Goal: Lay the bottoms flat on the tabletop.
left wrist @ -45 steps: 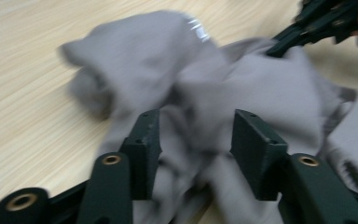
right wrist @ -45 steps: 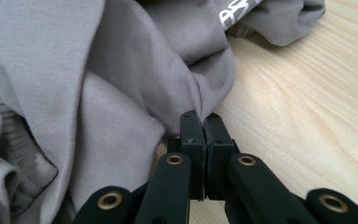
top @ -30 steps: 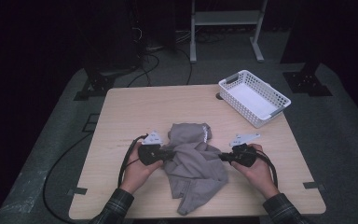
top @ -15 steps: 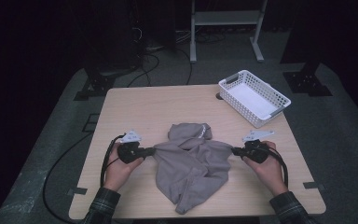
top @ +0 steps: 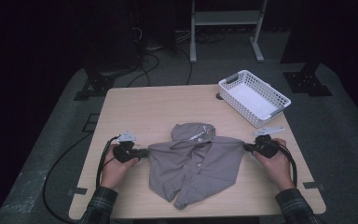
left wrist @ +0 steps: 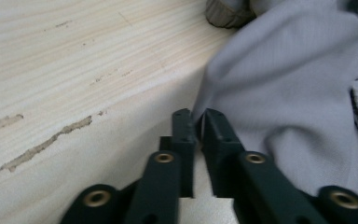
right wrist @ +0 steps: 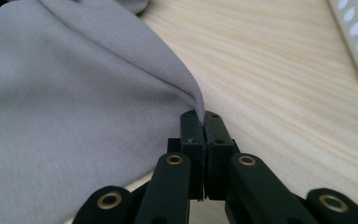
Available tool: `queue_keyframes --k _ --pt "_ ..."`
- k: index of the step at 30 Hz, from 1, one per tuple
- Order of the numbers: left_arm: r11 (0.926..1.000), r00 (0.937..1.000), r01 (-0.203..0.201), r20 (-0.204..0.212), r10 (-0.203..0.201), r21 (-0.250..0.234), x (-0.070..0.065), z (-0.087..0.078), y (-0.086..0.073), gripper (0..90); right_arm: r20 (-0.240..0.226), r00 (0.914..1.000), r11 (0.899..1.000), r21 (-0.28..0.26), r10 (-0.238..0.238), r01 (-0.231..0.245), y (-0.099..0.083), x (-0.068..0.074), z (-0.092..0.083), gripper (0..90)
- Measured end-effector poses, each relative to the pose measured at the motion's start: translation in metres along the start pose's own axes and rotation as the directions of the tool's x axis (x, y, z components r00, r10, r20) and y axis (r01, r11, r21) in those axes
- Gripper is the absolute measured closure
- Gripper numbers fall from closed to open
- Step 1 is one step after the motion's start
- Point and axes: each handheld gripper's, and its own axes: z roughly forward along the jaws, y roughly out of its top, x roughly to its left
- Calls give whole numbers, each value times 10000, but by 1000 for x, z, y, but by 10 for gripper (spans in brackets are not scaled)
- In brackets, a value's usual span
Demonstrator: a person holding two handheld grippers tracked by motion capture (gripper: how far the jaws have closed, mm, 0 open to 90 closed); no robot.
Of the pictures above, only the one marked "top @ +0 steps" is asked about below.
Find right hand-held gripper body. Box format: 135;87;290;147
253;125;285;160

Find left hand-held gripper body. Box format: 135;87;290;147
112;131;141;164

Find white plastic basket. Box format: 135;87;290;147
217;69;292;129

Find grey pants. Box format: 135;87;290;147
147;121;246;211

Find person's left hand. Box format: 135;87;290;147
100;143;140;190

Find person's right hand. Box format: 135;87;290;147
253;138;296;192

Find grey tape strip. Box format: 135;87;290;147
66;187;89;196
302;181;326;191

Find black stand base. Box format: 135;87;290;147
282;62;334;97
73;69;117;102

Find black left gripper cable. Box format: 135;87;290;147
95;134;120;189

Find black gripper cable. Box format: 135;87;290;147
95;134;120;189
274;143;298;188

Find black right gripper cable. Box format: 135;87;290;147
274;143;298;188

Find black cable on floor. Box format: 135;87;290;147
42;132;94;224

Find tangle of black floor cables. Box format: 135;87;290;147
127;27;227;88

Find white metal stand frame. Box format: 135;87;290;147
189;0;269;64

